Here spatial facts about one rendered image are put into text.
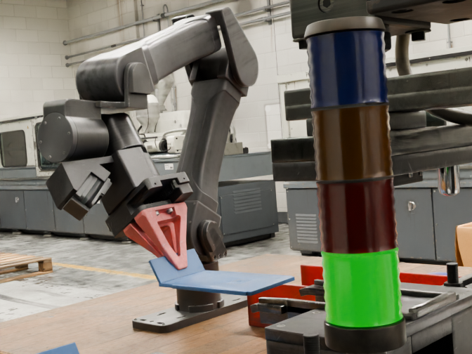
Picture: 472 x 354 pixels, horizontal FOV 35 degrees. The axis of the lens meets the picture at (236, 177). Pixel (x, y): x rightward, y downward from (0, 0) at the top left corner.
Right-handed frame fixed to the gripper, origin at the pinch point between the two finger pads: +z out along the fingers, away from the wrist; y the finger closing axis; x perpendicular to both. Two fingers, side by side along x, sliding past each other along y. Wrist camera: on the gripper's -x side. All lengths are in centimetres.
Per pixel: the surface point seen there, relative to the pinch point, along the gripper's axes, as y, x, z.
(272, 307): 14.9, -5.4, 11.2
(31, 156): -719, 498, -425
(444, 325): 26.5, 0.3, 20.1
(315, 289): 14.3, 2.3, 11.0
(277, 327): 19.9, -11.4, 13.7
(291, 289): 3.0, 12.0, 8.0
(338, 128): 45, -28, 10
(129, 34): -629, 694, -568
